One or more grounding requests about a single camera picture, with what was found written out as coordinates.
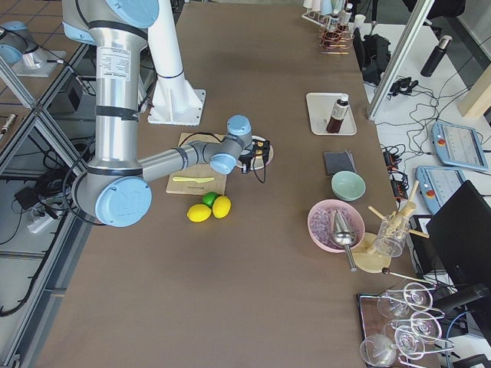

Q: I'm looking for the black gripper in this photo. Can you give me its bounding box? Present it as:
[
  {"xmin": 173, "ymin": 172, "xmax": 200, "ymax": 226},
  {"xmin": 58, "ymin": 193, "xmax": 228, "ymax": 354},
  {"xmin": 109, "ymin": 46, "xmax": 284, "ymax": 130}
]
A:
[{"xmin": 237, "ymin": 140, "xmax": 272, "ymax": 175}]

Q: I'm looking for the white round plate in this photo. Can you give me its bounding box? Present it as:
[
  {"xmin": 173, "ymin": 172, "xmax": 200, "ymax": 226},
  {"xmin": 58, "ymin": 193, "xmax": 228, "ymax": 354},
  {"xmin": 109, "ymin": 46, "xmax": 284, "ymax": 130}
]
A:
[{"xmin": 236, "ymin": 135, "xmax": 275, "ymax": 169}]

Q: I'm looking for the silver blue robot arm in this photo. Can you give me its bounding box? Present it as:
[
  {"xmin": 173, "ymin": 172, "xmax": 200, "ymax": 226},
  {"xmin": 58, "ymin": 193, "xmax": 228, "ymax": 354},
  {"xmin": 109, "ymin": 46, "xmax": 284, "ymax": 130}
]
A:
[{"xmin": 62, "ymin": 1, "xmax": 255, "ymax": 227}]

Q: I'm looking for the white rectangular tray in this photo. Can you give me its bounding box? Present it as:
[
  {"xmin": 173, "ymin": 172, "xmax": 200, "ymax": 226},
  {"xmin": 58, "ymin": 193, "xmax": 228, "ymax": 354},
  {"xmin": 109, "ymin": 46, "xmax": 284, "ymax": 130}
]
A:
[{"xmin": 306, "ymin": 92, "xmax": 357, "ymax": 136}]

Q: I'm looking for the brown sauce bottle on tray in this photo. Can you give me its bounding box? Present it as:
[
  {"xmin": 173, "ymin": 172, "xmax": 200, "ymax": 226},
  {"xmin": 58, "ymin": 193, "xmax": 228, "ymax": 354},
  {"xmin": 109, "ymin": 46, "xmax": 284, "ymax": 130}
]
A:
[{"xmin": 326, "ymin": 94, "xmax": 349, "ymax": 133}]

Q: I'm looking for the wine glass rack tray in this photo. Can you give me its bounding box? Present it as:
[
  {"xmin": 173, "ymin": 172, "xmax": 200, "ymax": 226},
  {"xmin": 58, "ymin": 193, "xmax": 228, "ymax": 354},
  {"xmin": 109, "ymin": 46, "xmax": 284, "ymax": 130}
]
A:
[{"xmin": 356, "ymin": 294, "xmax": 440, "ymax": 367}]

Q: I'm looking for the yellow lemon right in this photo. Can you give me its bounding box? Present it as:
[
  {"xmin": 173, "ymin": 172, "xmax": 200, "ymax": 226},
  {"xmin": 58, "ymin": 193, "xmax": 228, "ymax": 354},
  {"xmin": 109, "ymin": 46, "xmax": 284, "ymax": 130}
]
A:
[{"xmin": 212, "ymin": 195, "xmax": 232, "ymax": 219}]

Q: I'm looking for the yellow lemon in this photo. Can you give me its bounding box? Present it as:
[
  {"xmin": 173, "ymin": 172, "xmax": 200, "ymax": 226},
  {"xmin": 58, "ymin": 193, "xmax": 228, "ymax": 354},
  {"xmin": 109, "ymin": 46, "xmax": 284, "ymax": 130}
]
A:
[
  {"xmin": 186, "ymin": 203, "xmax": 212, "ymax": 222},
  {"xmin": 212, "ymin": 195, "xmax": 232, "ymax": 219}
]

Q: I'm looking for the wooden cutting board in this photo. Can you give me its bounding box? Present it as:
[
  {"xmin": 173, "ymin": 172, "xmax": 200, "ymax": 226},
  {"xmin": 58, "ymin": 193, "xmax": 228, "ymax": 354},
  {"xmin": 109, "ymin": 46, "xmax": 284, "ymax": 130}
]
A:
[{"xmin": 165, "ymin": 132, "xmax": 232, "ymax": 196}]

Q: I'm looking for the green lime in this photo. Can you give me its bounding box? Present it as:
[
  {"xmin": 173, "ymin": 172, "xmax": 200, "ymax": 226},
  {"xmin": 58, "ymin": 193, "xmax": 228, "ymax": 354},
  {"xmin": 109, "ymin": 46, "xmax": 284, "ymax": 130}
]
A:
[{"xmin": 202, "ymin": 192, "xmax": 220, "ymax": 208}]

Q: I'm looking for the yellow lemon left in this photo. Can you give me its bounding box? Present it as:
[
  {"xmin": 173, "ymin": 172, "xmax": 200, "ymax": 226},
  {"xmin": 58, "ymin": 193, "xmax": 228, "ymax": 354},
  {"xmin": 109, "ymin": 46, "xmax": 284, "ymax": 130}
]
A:
[{"xmin": 186, "ymin": 203, "xmax": 212, "ymax": 222}]

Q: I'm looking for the yellow plastic knife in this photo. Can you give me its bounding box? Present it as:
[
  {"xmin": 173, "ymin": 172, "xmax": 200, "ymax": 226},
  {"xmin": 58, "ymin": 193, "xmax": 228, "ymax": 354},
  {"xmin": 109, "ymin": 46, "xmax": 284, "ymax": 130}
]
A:
[{"xmin": 172, "ymin": 176, "xmax": 215, "ymax": 183}]

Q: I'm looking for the dark grey folded cloth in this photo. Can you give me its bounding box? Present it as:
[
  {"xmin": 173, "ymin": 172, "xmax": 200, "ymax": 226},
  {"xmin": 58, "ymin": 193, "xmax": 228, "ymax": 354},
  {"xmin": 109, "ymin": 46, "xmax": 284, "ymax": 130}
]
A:
[{"xmin": 323, "ymin": 150, "xmax": 356, "ymax": 176}]

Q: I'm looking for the pink bowl with ice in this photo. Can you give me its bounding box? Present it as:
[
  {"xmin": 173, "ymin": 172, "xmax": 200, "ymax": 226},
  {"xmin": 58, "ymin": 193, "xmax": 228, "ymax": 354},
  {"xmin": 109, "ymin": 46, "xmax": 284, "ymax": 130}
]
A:
[{"xmin": 308, "ymin": 199, "xmax": 365, "ymax": 253}]

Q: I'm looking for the mint green bowl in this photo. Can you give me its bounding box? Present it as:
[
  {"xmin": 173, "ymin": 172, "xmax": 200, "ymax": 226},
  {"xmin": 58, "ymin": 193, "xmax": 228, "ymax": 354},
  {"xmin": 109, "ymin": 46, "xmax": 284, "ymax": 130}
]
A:
[{"xmin": 331, "ymin": 171, "xmax": 366, "ymax": 202}]

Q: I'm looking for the metal ice scoop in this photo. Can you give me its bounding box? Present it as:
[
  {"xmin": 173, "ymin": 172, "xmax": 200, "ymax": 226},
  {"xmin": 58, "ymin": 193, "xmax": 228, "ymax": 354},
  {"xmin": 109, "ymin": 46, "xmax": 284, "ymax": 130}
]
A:
[{"xmin": 329, "ymin": 209, "xmax": 357, "ymax": 272}]

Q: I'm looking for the wooden mug tree stand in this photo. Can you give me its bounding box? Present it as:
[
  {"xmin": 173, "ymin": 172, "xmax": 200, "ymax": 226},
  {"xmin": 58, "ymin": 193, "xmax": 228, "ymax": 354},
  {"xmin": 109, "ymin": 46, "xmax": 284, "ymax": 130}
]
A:
[{"xmin": 353, "ymin": 181, "xmax": 430, "ymax": 274}]

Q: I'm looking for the white cup rack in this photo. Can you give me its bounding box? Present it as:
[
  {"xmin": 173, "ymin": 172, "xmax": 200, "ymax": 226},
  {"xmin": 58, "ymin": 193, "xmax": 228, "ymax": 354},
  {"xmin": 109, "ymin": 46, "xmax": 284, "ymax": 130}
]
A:
[{"xmin": 302, "ymin": 9, "xmax": 327, "ymax": 27}]

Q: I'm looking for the Suntory dark bottle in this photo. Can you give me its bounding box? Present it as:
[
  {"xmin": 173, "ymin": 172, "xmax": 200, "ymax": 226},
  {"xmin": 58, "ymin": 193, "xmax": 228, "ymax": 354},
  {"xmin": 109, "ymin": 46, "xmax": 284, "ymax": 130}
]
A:
[{"xmin": 325, "ymin": 10, "xmax": 339, "ymax": 32}]

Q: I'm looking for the black bag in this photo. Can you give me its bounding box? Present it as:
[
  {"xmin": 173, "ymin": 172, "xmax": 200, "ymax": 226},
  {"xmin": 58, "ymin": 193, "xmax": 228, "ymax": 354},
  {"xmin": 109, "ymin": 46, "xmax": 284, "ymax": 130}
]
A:
[{"xmin": 353, "ymin": 28, "xmax": 390, "ymax": 85}]

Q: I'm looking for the pink cup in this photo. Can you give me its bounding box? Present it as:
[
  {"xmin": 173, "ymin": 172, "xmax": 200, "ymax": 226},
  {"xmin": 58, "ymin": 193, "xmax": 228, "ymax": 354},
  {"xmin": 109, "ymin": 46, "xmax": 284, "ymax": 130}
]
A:
[{"xmin": 311, "ymin": 0, "xmax": 321, "ymax": 12}]

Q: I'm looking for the light blue cup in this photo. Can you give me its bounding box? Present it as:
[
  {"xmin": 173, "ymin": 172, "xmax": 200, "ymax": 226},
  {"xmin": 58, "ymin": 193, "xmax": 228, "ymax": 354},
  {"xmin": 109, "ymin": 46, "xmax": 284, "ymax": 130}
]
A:
[{"xmin": 319, "ymin": 0, "xmax": 333, "ymax": 15}]

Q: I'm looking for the dark bottle in rack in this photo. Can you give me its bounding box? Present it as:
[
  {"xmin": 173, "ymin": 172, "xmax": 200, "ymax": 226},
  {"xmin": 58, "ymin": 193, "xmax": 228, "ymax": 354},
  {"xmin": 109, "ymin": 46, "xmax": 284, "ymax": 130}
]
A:
[{"xmin": 338, "ymin": 3, "xmax": 353, "ymax": 29}]

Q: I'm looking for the lower blue teach pendant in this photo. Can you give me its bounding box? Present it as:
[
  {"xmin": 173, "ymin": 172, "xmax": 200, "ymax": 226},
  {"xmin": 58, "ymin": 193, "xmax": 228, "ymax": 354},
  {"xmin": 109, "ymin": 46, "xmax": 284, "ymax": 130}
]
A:
[{"xmin": 415, "ymin": 166, "xmax": 466, "ymax": 215}]

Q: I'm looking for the blue teach pendant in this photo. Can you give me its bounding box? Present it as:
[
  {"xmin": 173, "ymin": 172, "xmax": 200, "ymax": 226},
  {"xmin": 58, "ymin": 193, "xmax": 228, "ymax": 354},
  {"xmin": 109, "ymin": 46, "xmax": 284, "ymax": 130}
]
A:
[
  {"xmin": 432, "ymin": 120, "xmax": 489, "ymax": 172},
  {"xmin": 415, "ymin": 166, "xmax": 466, "ymax": 215}
]

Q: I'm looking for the wine glass top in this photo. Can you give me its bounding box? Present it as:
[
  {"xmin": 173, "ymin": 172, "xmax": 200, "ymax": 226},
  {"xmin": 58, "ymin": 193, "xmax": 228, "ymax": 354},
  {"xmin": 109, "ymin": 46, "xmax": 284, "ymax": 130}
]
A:
[{"xmin": 377, "ymin": 282, "xmax": 433, "ymax": 318}]

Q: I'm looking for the upper blue teach pendant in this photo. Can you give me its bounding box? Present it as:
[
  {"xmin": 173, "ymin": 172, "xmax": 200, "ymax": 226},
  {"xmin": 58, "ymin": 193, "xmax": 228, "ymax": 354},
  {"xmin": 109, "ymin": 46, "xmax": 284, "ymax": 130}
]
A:
[{"xmin": 432, "ymin": 120, "xmax": 489, "ymax": 172}]

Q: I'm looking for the black water bottle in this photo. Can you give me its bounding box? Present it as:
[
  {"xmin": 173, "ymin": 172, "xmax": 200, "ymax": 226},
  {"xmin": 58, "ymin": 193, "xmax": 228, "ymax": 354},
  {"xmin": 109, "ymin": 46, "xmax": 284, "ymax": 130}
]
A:
[{"xmin": 420, "ymin": 35, "xmax": 453, "ymax": 77}]

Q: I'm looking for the black monitor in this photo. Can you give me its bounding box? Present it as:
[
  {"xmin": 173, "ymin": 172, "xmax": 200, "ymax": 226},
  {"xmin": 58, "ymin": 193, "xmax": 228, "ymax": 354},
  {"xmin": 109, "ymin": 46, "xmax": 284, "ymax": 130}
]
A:
[{"xmin": 427, "ymin": 180, "xmax": 490, "ymax": 339}]

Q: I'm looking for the wine glass bottom left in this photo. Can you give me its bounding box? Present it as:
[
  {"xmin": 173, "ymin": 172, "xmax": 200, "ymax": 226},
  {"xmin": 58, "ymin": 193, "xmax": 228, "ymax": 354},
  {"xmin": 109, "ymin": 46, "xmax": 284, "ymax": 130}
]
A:
[{"xmin": 359, "ymin": 333, "xmax": 397, "ymax": 367}]

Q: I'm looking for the wine glass lower right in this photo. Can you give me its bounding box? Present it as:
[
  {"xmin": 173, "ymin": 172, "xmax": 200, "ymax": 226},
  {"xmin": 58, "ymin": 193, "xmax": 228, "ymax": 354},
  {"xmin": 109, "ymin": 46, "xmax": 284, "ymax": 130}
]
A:
[{"xmin": 394, "ymin": 326, "xmax": 426, "ymax": 360}]

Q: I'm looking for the wine glass middle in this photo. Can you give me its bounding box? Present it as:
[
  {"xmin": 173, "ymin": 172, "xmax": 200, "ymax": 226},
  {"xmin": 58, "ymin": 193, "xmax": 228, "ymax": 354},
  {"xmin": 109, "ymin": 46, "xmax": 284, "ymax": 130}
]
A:
[{"xmin": 384, "ymin": 311, "xmax": 442, "ymax": 345}]

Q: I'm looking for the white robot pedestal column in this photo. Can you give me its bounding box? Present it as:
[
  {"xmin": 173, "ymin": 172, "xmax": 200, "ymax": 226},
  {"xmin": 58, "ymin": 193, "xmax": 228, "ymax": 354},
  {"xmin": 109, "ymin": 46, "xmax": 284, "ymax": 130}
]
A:
[{"xmin": 148, "ymin": 1, "xmax": 206, "ymax": 127}]

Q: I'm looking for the copper wire bottle rack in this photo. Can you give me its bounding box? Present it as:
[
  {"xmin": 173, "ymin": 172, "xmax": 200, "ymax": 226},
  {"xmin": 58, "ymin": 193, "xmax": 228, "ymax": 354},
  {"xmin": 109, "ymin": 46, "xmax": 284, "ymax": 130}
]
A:
[{"xmin": 319, "ymin": 25, "xmax": 354, "ymax": 55}]

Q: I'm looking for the aluminium frame post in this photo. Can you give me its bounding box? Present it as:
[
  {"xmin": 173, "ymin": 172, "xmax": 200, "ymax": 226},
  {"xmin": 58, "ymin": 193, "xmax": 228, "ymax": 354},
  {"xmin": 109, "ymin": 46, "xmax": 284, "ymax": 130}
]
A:
[{"xmin": 367, "ymin": 0, "xmax": 434, "ymax": 121}]

